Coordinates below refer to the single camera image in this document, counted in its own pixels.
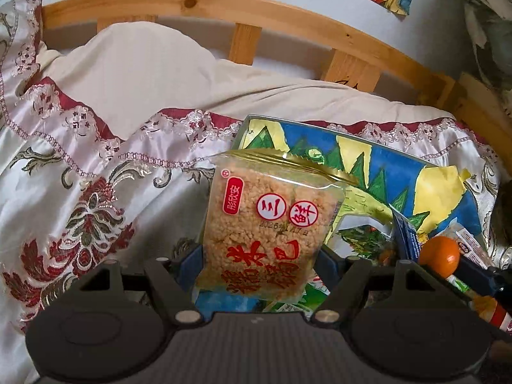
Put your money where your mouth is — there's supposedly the floral patterned cloth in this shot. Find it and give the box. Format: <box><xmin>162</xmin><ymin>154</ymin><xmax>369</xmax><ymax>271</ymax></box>
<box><xmin>460</xmin><ymin>0</ymin><xmax>512</xmax><ymax>91</ymax></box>

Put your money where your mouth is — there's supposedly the rice cracker packet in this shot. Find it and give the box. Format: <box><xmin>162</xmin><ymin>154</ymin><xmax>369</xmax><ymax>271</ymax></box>
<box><xmin>195</xmin><ymin>148</ymin><xmax>359</xmax><ymax>304</ymax></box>

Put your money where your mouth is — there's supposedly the white foil snack packet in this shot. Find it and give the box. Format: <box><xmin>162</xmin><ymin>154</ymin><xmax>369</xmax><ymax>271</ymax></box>
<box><xmin>438</xmin><ymin>218</ymin><xmax>497</xmax><ymax>273</ymax></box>

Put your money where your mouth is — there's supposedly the wooden bed headboard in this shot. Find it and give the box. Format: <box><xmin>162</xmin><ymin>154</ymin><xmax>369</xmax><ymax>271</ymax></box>
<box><xmin>40</xmin><ymin>0</ymin><xmax>512</xmax><ymax>145</ymax></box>

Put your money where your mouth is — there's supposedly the small orange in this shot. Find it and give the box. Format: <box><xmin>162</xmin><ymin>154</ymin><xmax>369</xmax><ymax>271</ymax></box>
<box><xmin>418</xmin><ymin>235</ymin><xmax>460</xmax><ymax>279</ymax></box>

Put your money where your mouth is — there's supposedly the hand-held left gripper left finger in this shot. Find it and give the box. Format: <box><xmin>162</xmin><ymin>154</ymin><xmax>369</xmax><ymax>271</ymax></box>
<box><xmin>71</xmin><ymin>244</ymin><xmax>209</xmax><ymax>324</ymax></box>

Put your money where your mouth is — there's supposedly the blue white snack packet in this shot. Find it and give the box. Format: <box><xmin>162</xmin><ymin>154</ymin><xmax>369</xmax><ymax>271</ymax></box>
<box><xmin>389</xmin><ymin>203</ymin><xmax>421</xmax><ymax>265</ymax></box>

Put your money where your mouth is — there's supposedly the cream duvet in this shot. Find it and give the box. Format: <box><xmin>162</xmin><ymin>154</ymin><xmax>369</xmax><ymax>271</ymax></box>
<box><xmin>34</xmin><ymin>22</ymin><xmax>444</xmax><ymax>140</ymax></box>

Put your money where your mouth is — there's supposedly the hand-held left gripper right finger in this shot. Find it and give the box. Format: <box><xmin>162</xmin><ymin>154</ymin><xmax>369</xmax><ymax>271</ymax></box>
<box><xmin>310</xmin><ymin>245</ymin><xmax>444</xmax><ymax>325</ymax></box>

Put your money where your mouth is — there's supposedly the green white snack packet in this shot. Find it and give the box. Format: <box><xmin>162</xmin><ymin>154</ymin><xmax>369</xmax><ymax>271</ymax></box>
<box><xmin>262</xmin><ymin>278</ymin><xmax>334</xmax><ymax>313</ymax></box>

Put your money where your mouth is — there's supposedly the green leafy snack packet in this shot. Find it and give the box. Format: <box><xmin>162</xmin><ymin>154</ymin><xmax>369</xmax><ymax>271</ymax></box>
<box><xmin>337</xmin><ymin>224</ymin><xmax>396</xmax><ymax>267</ymax></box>

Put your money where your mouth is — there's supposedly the colourful painted tray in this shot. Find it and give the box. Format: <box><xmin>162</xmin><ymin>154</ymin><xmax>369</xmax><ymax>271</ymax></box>
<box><xmin>196</xmin><ymin>118</ymin><xmax>483</xmax><ymax>315</ymax></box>

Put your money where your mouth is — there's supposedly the orange red snack stick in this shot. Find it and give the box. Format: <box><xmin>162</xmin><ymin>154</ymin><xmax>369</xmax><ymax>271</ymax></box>
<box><xmin>474</xmin><ymin>296</ymin><xmax>512</xmax><ymax>332</ymax></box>

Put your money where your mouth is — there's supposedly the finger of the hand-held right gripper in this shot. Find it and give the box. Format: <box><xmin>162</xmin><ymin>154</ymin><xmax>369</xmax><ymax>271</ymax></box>
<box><xmin>456</xmin><ymin>253</ymin><xmax>512</xmax><ymax>304</ymax></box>

